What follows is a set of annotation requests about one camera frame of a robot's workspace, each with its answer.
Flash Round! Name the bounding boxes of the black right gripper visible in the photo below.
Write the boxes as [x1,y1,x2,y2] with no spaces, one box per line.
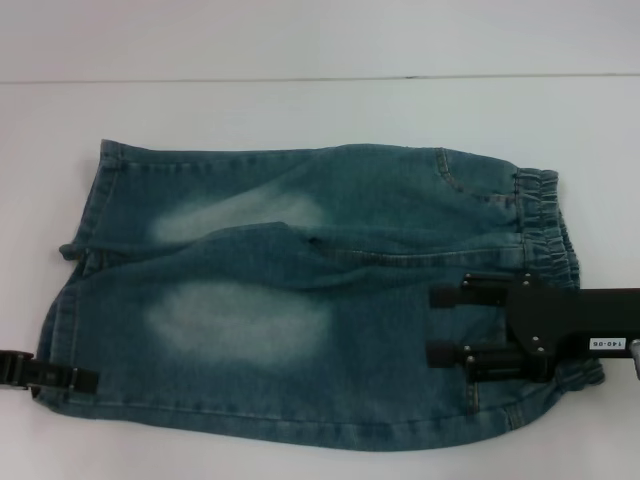
[424,273,640,385]

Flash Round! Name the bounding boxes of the blue denim shorts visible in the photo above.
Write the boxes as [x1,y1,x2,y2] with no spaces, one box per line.
[37,139,607,441]

